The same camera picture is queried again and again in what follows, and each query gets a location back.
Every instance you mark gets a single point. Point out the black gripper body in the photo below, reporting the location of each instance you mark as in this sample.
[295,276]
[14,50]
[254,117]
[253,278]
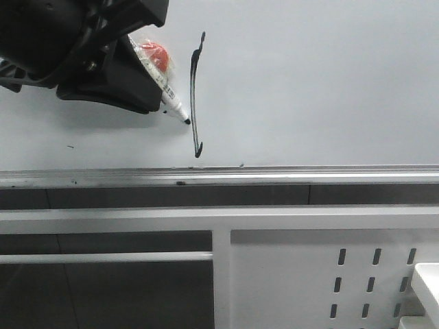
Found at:
[44,42]

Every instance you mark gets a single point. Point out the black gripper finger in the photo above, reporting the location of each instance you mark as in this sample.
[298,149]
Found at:
[119,80]

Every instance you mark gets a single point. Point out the white black whiteboard marker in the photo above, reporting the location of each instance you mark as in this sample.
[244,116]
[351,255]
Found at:
[168,96]

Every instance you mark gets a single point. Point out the red round magnet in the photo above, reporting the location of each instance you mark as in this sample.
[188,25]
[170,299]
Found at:
[159,56]

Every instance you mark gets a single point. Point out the white whiteboard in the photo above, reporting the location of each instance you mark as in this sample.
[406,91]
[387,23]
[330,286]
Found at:
[277,83]

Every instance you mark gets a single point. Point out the white perforated metal panel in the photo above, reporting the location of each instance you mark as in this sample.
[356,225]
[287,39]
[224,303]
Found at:
[323,278]

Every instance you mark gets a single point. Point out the white plastic bin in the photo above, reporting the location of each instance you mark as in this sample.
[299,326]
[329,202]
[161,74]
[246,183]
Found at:
[425,286]

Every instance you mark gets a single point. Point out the white metal frame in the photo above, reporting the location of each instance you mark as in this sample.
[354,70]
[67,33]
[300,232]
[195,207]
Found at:
[153,268]

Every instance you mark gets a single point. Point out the aluminium whiteboard tray rail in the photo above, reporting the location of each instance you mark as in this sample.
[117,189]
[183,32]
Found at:
[194,176]

